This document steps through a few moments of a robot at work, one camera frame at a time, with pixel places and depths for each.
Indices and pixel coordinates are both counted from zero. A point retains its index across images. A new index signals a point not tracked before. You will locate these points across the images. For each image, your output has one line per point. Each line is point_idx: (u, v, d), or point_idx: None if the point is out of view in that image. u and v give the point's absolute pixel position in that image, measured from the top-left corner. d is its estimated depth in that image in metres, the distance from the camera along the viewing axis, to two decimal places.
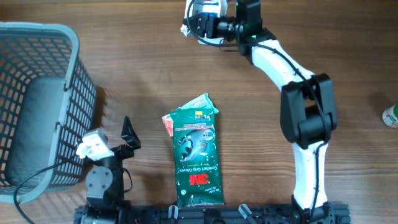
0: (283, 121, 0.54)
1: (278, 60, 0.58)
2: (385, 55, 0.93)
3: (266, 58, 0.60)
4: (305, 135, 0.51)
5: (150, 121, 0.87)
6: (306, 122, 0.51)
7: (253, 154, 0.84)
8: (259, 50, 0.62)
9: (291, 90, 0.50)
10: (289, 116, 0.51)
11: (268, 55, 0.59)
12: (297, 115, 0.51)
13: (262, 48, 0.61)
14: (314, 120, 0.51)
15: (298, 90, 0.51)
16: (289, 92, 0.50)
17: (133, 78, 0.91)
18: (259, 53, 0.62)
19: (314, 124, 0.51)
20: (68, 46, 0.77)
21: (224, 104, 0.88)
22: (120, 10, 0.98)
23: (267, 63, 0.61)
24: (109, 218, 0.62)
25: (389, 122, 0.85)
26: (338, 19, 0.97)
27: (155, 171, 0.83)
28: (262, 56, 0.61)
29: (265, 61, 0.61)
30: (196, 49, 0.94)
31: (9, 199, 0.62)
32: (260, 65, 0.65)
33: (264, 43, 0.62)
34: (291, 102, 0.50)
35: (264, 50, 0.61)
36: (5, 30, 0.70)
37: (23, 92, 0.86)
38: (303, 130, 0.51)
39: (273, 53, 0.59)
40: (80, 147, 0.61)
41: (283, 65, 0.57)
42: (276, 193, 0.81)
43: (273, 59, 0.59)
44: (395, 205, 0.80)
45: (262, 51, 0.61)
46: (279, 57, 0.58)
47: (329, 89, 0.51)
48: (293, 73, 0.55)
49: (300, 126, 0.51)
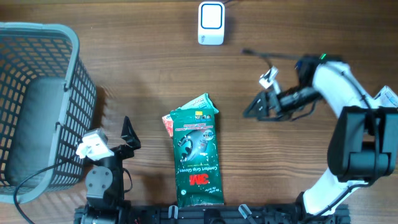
0: (333, 144, 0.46)
1: (346, 84, 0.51)
2: (385, 56, 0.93)
3: (336, 78, 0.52)
4: (354, 170, 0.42)
5: (150, 121, 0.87)
6: (358, 155, 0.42)
7: (253, 154, 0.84)
8: (324, 70, 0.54)
9: (352, 112, 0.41)
10: (339, 142, 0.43)
11: (336, 77, 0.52)
12: (352, 144, 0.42)
13: (328, 68, 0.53)
14: (367, 155, 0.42)
15: (358, 115, 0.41)
16: (347, 113, 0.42)
17: (133, 79, 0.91)
18: (323, 71, 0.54)
19: (367, 162, 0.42)
20: (69, 46, 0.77)
21: (223, 104, 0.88)
22: (120, 10, 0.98)
23: (328, 84, 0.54)
24: (109, 218, 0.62)
25: None
26: (339, 19, 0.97)
27: (155, 172, 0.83)
28: (326, 76, 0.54)
29: (324, 82, 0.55)
30: (195, 49, 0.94)
31: (9, 198, 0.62)
32: (321, 87, 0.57)
33: (328, 66, 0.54)
34: (349, 127, 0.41)
35: (332, 70, 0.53)
36: (5, 30, 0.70)
37: (23, 92, 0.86)
38: (351, 164, 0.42)
39: (341, 76, 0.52)
40: (80, 147, 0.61)
41: (352, 92, 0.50)
42: (276, 193, 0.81)
43: (344, 84, 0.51)
44: (395, 205, 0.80)
45: (326, 72, 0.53)
46: (348, 84, 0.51)
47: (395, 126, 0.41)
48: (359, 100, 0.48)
49: (351, 157, 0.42)
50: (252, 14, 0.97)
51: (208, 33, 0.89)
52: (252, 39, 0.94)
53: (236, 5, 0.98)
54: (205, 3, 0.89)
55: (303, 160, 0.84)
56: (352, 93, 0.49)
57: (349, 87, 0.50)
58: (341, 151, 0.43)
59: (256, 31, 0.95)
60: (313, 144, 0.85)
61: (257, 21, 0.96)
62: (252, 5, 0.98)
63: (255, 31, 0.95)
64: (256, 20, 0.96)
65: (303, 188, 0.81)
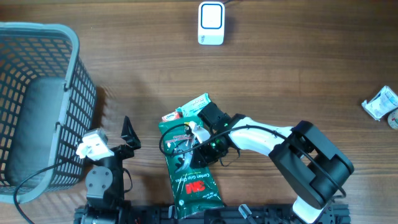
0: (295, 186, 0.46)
1: (254, 132, 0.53)
2: (385, 56, 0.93)
3: (243, 136, 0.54)
4: (327, 195, 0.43)
5: (150, 121, 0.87)
6: (319, 181, 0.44)
7: (253, 154, 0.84)
8: (234, 132, 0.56)
9: (280, 154, 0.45)
10: (296, 183, 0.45)
11: (244, 134, 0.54)
12: (305, 177, 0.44)
13: (236, 131, 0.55)
14: (323, 173, 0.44)
15: (285, 152, 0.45)
16: (278, 158, 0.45)
17: (133, 79, 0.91)
18: (234, 135, 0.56)
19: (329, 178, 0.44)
20: (69, 46, 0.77)
21: (223, 104, 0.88)
22: (120, 10, 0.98)
23: (246, 142, 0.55)
24: (109, 218, 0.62)
25: (395, 126, 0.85)
26: (338, 20, 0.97)
27: (155, 172, 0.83)
28: (240, 138, 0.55)
29: (242, 142, 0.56)
30: (196, 49, 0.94)
31: (9, 198, 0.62)
32: (245, 146, 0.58)
33: (236, 132, 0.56)
34: (289, 167, 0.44)
35: (239, 130, 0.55)
36: (5, 30, 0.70)
37: (23, 92, 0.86)
38: (321, 192, 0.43)
39: (248, 129, 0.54)
40: (80, 147, 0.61)
41: (263, 135, 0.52)
42: (276, 193, 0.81)
43: (254, 135, 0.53)
44: (395, 205, 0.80)
45: (239, 135, 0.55)
46: (256, 131, 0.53)
47: (318, 134, 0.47)
48: (273, 136, 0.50)
49: (316, 186, 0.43)
50: (252, 14, 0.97)
51: (208, 33, 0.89)
52: (252, 39, 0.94)
53: (236, 5, 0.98)
54: (205, 3, 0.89)
55: None
56: (262, 136, 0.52)
57: (259, 134, 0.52)
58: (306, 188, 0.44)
59: (256, 31, 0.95)
60: None
61: (257, 21, 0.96)
62: (252, 5, 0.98)
63: (255, 31, 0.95)
64: (256, 20, 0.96)
65: None
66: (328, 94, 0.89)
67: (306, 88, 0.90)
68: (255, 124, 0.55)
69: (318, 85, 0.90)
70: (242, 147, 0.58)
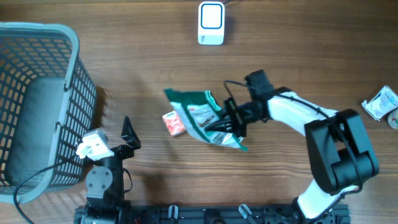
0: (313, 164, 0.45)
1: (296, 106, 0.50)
2: (385, 55, 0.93)
3: (284, 106, 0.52)
4: (342, 183, 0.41)
5: (150, 121, 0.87)
6: (340, 167, 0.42)
7: (253, 154, 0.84)
8: (274, 100, 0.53)
9: (316, 127, 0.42)
10: (318, 160, 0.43)
11: (285, 104, 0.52)
12: (329, 158, 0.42)
13: (277, 99, 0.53)
14: (349, 164, 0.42)
15: (323, 128, 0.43)
16: (313, 130, 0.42)
17: (133, 79, 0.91)
18: (273, 103, 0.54)
19: (351, 170, 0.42)
20: (69, 46, 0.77)
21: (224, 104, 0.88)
22: (120, 10, 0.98)
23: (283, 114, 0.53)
24: (109, 218, 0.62)
25: (395, 126, 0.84)
26: (338, 19, 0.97)
27: (155, 172, 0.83)
28: (280, 107, 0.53)
29: (279, 112, 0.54)
30: (195, 49, 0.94)
31: (9, 198, 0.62)
32: (280, 118, 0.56)
33: (277, 100, 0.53)
34: (319, 143, 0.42)
35: (281, 101, 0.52)
36: (5, 29, 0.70)
37: (23, 92, 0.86)
38: (338, 178, 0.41)
39: (291, 101, 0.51)
40: (80, 147, 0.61)
41: (305, 110, 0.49)
42: (276, 193, 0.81)
43: (295, 107, 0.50)
44: (394, 205, 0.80)
45: (278, 104, 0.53)
46: (299, 105, 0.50)
47: (359, 126, 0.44)
48: (314, 114, 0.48)
49: (335, 171, 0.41)
50: (252, 14, 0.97)
51: (208, 33, 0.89)
52: (252, 39, 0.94)
53: (236, 5, 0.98)
54: (205, 2, 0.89)
55: (303, 160, 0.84)
56: (303, 111, 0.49)
57: (303, 107, 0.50)
58: (324, 169, 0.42)
59: (256, 31, 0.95)
60: None
61: (257, 21, 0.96)
62: (252, 5, 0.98)
63: (255, 31, 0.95)
64: (255, 20, 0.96)
65: (303, 188, 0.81)
66: (328, 94, 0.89)
67: (306, 88, 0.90)
68: (300, 99, 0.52)
69: (318, 85, 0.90)
70: (275, 117, 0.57)
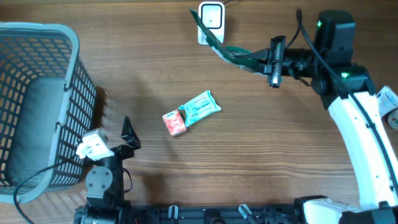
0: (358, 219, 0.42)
1: (372, 143, 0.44)
2: (385, 55, 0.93)
3: (359, 130, 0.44)
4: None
5: (150, 121, 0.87)
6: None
7: (252, 154, 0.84)
8: (351, 108, 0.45)
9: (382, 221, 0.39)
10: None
11: (363, 129, 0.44)
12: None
13: (357, 116, 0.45)
14: None
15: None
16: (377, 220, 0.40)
17: (133, 79, 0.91)
18: (346, 108, 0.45)
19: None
20: (68, 46, 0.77)
21: (224, 104, 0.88)
22: (120, 10, 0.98)
23: (352, 135, 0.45)
24: (109, 218, 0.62)
25: (395, 126, 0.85)
26: None
27: (155, 171, 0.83)
28: (347, 120, 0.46)
29: (345, 126, 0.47)
30: (195, 49, 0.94)
31: (9, 198, 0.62)
32: (337, 118, 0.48)
33: (351, 110, 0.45)
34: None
35: (358, 120, 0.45)
36: (5, 29, 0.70)
37: (23, 92, 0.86)
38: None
39: (367, 128, 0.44)
40: (80, 147, 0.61)
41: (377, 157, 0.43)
42: (276, 193, 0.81)
43: (368, 142, 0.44)
44: None
45: (352, 119, 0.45)
46: (375, 142, 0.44)
47: None
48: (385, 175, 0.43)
49: None
50: (252, 14, 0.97)
51: None
52: (252, 39, 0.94)
53: (236, 5, 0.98)
54: (205, 3, 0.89)
55: (303, 160, 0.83)
56: (376, 161, 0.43)
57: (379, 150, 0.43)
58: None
59: (256, 31, 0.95)
60: (313, 144, 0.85)
61: (257, 21, 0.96)
62: (252, 5, 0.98)
63: (255, 31, 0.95)
64: (255, 20, 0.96)
65: (303, 188, 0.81)
66: None
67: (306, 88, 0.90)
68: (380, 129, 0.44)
69: None
70: (330, 111, 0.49)
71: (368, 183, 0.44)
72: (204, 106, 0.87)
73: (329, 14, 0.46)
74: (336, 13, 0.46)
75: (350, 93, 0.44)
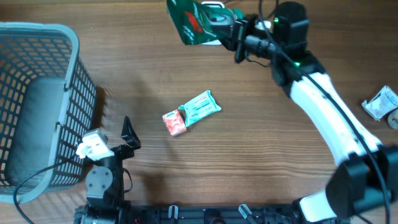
0: (332, 187, 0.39)
1: (333, 114, 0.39)
2: (385, 55, 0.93)
3: (317, 102, 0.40)
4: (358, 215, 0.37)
5: (150, 121, 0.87)
6: (364, 200, 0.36)
7: (252, 154, 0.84)
8: (302, 83, 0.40)
9: (354, 168, 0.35)
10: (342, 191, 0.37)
11: (319, 100, 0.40)
12: (357, 192, 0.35)
13: (310, 87, 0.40)
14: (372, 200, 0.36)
15: (362, 167, 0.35)
16: (353, 172, 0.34)
17: (133, 79, 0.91)
18: (301, 88, 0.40)
19: (374, 202, 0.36)
20: (68, 46, 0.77)
21: (224, 104, 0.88)
22: (120, 10, 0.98)
23: (316, 111, 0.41)
24: (109, 218, 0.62)
25: (395, 126, 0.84)
26: (338, 20, 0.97)
27: (155, 171, 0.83)
28: (305, 98, 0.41)
29: (309, 107, 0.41)
30: (195, 49, 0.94)
31: (9, 198, 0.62)
32: (298, 101, 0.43)
33: (305, 86, 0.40)
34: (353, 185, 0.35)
35: (313, 90, 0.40)
36: (5, 29, 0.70)
37: (23, 92, 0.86)
38: (356, 209, 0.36)
39: (324, 98, 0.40)
40: (80, 147, 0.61)
41: (339, 121, 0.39)
42: (276, 193, 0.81)
43: (326, 110, 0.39)
44: None
45: (308, 93, 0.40)
46: (334, 107, 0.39)
47: None
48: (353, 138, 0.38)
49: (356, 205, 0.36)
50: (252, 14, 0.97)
51: None
52: None
53: (236, 5, 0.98)
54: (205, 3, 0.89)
55: (303, 160, 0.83)
56: (339, 127, 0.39)
57: (338, 113, 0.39)
58: (344, 199, 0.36)
59: None
60: (313, 144, 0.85)
61: None
62: (252, 5, 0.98)
63: None
64: None
65: (303, 188, 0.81)
66: None
67: None
68: (335, 96, 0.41)
69: None
70: (293, 99, 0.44)
71: (338, 149, 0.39)
72: (204, 106, 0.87)
73: (285, 9, 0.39)
74: (286, 7, 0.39)
75: (306, 75, 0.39)
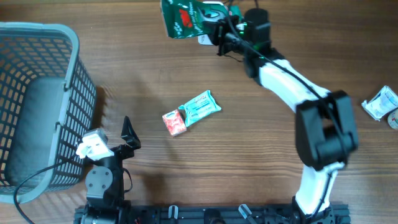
0: (298, 142, 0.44)
1: (290, 80, 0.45)
2: (385, 55, 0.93)
3: (277, 77, 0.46)
4: (323, 160, 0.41)
5: (150, 121, 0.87)
6: (325, 144, 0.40)
7: (252, 154, 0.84)
8: (267, 68, 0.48)
9: (306, 108, 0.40)
10: (303, 136, 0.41)
11: (279, 74, 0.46)
12: (314, 135, 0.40)
13: (271, 68, 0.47)
14: (332, 140, 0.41)
15: (314, 109, 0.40)
16: (305, 113, 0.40)
17: (134, 79, 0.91)
18: (265, 71, 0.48)
19: (336, 146, 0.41)
20: (69, 46, 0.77)
21: (224, 104, 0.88)
22: (120, 10, 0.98)
23: (278, 85, 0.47)
24: (109, 218, 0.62)
25: (395, 126, 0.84)
26: (338, 20, 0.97)
27: (155, 171, 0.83)
28: (271, 77, 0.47)
29: (273, 83, 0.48)
30: (196, 49, 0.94)
31: (9, 198, 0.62)
32: (269, 86, 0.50)
33: (268, 69, 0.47)
34: (307, 123, 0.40)
35: (275, 68, 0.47)
36: (5, 29, 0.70)
37: (23, 92, 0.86)
38: (320, 154, 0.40)
39: (283, 73, 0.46)
40: (80, 147, 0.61)
41: (293, 83, 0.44)
42: (276, 193, 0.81)
43: (285, 80, 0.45)
44: (395, 205, 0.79)
45: (270, 73, 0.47)
46: (291, 77, 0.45)
47: (348, 107, 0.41)
48: (306, 91, 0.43)
49: (318, 146, 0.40)
50: None
51: None
52: None
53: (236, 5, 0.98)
54: None
55: None
56: (295, 87, 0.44)
57: (293, 79, 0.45)
58: (308, 145, 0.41)
59: None
60: None
61: None
62: (252, 5, 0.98)
63: None
64: None
65: None
66: None
67: None
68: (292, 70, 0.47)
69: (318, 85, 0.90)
70: (265, 86, 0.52)
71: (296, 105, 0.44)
72: (204, 106, 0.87)
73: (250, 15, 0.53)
74: (253, 12, 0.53)
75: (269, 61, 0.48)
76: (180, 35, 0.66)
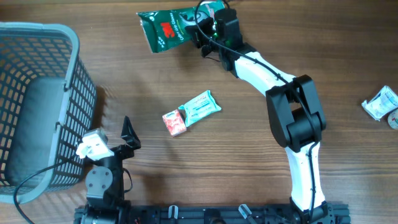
0: (273, 127, 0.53)
1: (260, 69, 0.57)
2: (385, 55, 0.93)
3: (249, 67, 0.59)
4: (296, 139, 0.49)
5: (150, 121, 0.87)
6: (295, 125, 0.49)
7: (252, 154, 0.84)
8: (241, 61, 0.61)
9: (274, 94, 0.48)
10: (276, 119, 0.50)
11: (250, 65, 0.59)
12: (285, 117, 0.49)
13: (244, 60, 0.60)
14: (301, 121, 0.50)
15: (282, 95, 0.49)
16: (274, 98, 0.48)
17: (133, 79, 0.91)
18: (239, 63, 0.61)
19: (304, 126, 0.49)
20: (69, 46, 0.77)
21: (224, 104, 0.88)
22: (120, 10, 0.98)
23: (249, 74, 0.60)
24: (109, 218, 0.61)
25: (395, 126, 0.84)
26: (338, 19, 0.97)
27: (155, 172, 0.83)
28: (243, 68, 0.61)
29: (246, 71, 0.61)
30: (195, 49, 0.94)
31: (9, 198, 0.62)
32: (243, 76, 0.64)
33: (241, 61, 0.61)
34: (277, 107, 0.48)
35: (247, 60, 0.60)
36: (5, 29, 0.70)
37: (23, 92, 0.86)
38: (291, 134, 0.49)
39: (254, 63, 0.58)
40: (80, 147, 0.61)
41: (266, 73, 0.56)
42: (276, 193, 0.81)
43: (256, 70, 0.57)
44: (395, 205, 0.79)
45: (244, 64, 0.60)
46: (261, 66, 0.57)
47: (313, 90, 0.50)
48: (275, 79, 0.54)
49: (289, 128, 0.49)
50: (252, 14, 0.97)
51: None
52: (252, 38, 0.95)
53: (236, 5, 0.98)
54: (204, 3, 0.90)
55: None
56: (267, 75, 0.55)
57: (261, 68, 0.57)
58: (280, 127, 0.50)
59: (256, 31, 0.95)
60: None
61: (256, 21, 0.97)
62: (252, 5, 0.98)
63: (255, 31, 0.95)
64: (255, 20, 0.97)
65: None
66: (329, 94, 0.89)
67: None
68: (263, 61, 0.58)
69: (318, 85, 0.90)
70: (240, 77, 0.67)
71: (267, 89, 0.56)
72: (204, 106, 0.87)
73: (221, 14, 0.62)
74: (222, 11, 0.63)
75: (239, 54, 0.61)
76: (163, 47, 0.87)
